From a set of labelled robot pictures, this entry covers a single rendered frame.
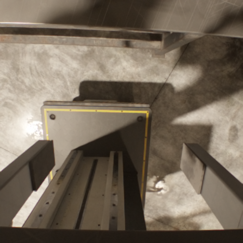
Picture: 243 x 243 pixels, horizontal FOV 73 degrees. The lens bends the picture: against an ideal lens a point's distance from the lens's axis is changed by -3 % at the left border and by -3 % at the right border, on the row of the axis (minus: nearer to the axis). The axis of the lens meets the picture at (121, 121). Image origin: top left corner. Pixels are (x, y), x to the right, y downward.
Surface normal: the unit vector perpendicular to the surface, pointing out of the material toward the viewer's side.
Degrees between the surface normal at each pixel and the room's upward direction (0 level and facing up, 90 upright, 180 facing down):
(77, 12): 0
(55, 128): 0
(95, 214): 90
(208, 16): 0
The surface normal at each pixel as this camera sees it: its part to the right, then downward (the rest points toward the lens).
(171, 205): 0.01, 0.26
